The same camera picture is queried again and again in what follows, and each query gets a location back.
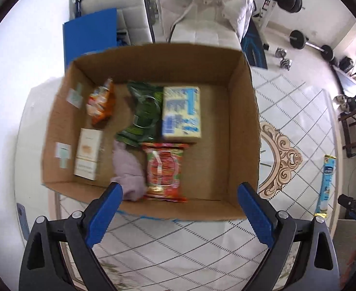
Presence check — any long barbell on floor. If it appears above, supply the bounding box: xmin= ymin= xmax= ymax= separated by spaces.
xmin=289 ymin=30 xmax=335 ymax=62

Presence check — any green snack bag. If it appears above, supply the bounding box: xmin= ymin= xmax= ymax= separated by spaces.
xmin=115 ymin=81 xmax=163 ymax=147

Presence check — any lilac rolled sock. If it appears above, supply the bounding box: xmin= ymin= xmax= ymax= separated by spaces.
xmin=111 ymin=140 xmax=147 ymax=202

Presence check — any orange snack bag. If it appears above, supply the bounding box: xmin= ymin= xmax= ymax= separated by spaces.
xmin=86 ymin=78 xmax=116 ymax=126

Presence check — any patterned table cloth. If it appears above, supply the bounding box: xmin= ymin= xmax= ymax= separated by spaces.
xmin=55 ymin=66 xmax=343 ymax=291

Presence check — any chrome dumbbell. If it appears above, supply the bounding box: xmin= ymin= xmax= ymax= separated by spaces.
xmin=275 ymin=47 xmax=287 ymax=58

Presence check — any dark wooden stool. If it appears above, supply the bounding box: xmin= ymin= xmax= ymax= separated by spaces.
xmin=339 ymin=110 xmax=356 ymax=158

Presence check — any brown cardboard box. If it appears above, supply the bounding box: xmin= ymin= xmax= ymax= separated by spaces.
xmin=41 ymin=43 xmax=260 ymax=221

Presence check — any blue board panel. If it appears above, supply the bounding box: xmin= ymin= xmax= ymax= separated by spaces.
xmin=63 ymin=8 xmax=117 ymax=69

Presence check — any white puffer jacket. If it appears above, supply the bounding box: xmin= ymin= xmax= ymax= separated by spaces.
xmin=156 ymin=0 xmax=254 ymax=43

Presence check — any long blue snack pack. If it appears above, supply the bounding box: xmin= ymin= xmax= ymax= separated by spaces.
xmin=314 ymin=154 xmax=336 ymax=218

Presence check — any white cream flat box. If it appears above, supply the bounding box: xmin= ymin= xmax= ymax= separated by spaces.
xmin=74 ymin=128 xmax=103 ymax=181

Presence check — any yellow blue carton box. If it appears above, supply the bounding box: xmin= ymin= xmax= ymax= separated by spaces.
xmin=161 ymin=86 xmax=202 ymax=143

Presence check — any red noodle packet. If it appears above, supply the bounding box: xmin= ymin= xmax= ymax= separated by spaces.
xmin=141 ymin=143 xmax=189 ymax=202

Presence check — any white cushioned chair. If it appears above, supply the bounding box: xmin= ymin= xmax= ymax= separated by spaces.
xmin=170 ymin=20 xmax=241 ymax=51

